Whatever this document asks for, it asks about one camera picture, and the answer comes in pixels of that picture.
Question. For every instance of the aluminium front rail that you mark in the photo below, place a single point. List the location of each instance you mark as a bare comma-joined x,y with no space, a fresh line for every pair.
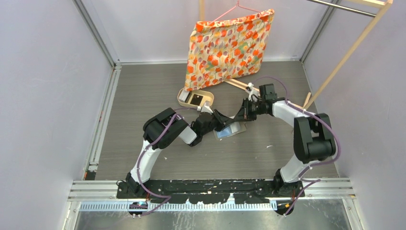
101,196

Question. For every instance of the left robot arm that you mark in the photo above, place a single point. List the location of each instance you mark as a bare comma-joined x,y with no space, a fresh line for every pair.
161,130

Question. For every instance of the wooden rack frame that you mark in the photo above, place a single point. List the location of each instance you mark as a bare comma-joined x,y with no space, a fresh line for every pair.
352,63

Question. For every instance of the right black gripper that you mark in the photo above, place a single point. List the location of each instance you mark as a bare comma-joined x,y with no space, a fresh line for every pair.
244,114

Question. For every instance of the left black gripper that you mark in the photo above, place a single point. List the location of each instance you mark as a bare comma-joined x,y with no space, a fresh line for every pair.
221,120

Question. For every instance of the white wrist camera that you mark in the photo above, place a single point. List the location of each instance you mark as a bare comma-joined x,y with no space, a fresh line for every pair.
253,93
205,108

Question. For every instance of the floral fabric bag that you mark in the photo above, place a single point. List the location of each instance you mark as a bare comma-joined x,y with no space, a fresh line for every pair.
228,49

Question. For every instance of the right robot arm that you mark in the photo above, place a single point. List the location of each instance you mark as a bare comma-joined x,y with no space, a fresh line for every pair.
313,141

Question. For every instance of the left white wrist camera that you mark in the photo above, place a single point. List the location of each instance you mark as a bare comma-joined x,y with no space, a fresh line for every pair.
205,108

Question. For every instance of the beige oval tray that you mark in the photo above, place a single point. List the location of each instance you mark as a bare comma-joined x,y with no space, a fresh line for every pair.
207,96

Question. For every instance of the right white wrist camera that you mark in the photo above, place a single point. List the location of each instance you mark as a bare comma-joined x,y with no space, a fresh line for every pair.
253,93

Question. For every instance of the black VIP card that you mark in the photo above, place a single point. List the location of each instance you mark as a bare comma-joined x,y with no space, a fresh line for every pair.
196,99

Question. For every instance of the stack of cards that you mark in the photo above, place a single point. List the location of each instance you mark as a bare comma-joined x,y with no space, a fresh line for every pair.
183,96

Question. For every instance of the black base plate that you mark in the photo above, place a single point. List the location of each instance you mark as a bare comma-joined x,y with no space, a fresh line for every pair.
244,191

